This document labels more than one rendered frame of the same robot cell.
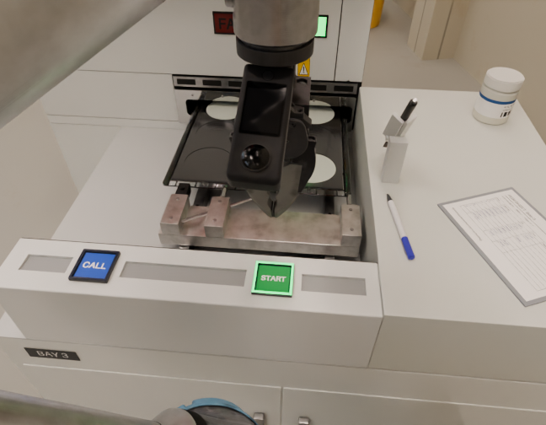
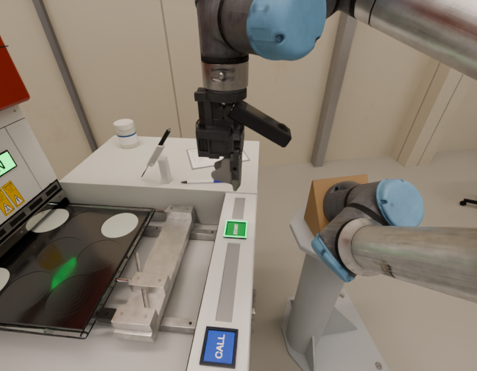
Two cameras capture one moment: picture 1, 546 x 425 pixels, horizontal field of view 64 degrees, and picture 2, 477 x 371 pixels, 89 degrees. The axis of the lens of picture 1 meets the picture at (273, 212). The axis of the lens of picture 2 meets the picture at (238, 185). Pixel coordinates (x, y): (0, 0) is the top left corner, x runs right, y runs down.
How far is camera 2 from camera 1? 0.57 m
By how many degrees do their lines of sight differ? 66
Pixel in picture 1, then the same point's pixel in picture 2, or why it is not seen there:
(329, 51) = (25, 174)
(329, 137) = (89, 213)
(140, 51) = not seen: outside the picture
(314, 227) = (174, 230)
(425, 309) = (252, 182)
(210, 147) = (48, 296)
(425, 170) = not seen: hidden behind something
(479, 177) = (176, 155)
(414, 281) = not seen: hidden behind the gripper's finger
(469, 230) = (210, 163)
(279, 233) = (174, 247)
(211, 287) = (241, 258)
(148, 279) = (234, 298)
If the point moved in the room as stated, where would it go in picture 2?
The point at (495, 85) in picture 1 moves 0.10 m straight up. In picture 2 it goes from (127, 127) to (120, 100)
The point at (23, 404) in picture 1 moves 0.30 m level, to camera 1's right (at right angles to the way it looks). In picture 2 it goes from (405, 232) to (337, 141)
